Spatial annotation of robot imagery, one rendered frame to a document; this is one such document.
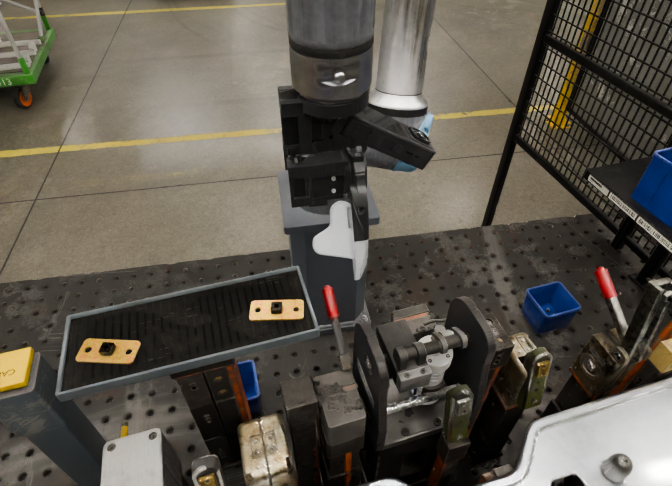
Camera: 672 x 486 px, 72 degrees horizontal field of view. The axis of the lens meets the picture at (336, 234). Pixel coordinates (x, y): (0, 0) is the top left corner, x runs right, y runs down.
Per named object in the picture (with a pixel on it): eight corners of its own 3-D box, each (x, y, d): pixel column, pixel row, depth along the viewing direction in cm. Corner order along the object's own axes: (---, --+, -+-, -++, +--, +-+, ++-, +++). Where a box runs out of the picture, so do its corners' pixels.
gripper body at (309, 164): (285, 172, 54) (275, 74, 46) (356, 164, 56) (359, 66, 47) (292, 214, 49) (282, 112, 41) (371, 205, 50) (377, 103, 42)
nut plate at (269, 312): (249, 321, 72) (247, 316, 71) (251, 301, 74) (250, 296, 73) (303, 319, 72) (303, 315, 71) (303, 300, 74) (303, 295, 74)
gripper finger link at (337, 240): (316, 284, 52) (306, 203, 51) (367, 277, 53) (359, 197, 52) (319, 291, 49) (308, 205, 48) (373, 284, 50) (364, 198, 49)
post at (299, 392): (300, 501, 95) (285, 410, 67) (294, 476, 98) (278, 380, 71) (323, 493, 96) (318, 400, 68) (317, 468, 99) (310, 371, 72)
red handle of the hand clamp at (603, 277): (627, 360, 77) (593, 268, 80) (617, 359, 79) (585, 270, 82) (648, 353, 78) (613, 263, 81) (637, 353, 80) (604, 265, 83)
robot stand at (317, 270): (288, 280, 138) (276, 170, 110) (356, 272, 140) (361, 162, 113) (295, 338, 123) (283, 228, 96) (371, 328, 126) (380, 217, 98)
